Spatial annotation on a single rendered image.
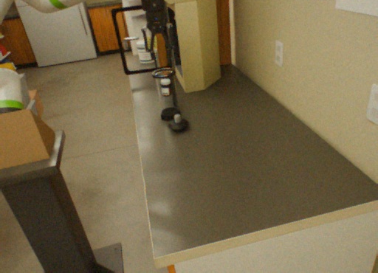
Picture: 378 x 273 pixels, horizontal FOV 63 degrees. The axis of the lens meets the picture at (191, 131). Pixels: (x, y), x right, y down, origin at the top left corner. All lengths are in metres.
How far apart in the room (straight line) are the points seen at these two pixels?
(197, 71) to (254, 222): 1.02
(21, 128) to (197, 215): 0.78
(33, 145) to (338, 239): 1.15
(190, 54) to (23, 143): 0.90
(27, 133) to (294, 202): 1.01
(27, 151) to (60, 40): 5.39
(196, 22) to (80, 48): 5.16
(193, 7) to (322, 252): 1.21
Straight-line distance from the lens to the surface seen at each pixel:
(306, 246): 1.02
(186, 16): 1.63
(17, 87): 1.49
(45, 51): 6.79
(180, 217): 0.93
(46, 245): 1.70
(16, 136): 1.37
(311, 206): 0.97
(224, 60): 2.13
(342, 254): 1.14
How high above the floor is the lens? 1.60
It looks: 30 degrees down
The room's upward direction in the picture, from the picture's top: 7 degrees counter-clockwise
